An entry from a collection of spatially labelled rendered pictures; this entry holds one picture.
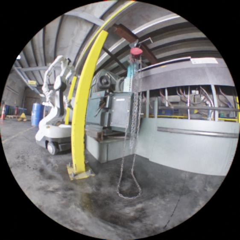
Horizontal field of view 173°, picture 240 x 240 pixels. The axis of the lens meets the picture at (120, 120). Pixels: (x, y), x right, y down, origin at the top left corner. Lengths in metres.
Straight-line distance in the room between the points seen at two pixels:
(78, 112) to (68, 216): 0.69
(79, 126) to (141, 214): 0.73
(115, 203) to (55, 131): 0.92
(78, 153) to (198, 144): 1.17
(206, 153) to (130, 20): 2.02
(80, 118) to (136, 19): 1.60
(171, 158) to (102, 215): 0.90
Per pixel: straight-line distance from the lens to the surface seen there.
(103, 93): 1.02
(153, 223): 0.57
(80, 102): 0.64
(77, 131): 0.64
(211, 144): 1.06
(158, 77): 1.32
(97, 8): 5.38
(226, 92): 1.72
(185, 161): 1.06
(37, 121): 3.69
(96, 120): 1.01
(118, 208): 0.57
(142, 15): 1.58
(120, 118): 0.80
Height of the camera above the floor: 0.51
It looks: 1 degrees up
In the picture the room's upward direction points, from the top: 5 degrees clockwise
